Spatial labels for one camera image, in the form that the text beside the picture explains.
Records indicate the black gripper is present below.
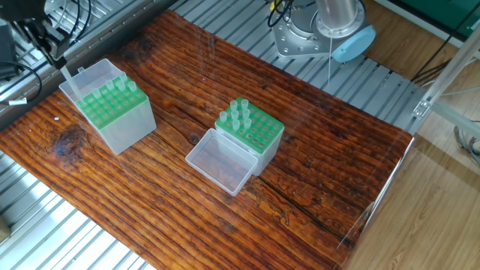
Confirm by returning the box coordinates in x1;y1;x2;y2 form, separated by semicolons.
0;0;71;71

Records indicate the translucent tip box green rack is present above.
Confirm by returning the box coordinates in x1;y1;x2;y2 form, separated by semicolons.
59;59;158;155
215;98;286;177

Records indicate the clear hinged box lid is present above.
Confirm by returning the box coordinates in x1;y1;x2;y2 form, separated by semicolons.
185;129;258;197
59;59;125;102

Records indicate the glossy wooden board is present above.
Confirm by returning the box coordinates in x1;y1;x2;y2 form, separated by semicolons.
0;7;417;270

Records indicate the black cable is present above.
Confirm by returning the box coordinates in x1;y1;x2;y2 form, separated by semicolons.
0;0;92;106

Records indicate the grey metal mount plate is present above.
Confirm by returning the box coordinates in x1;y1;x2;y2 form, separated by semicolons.
270;6;335;59

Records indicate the aluminium frame corner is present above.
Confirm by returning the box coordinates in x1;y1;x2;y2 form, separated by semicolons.
411;51;480;140

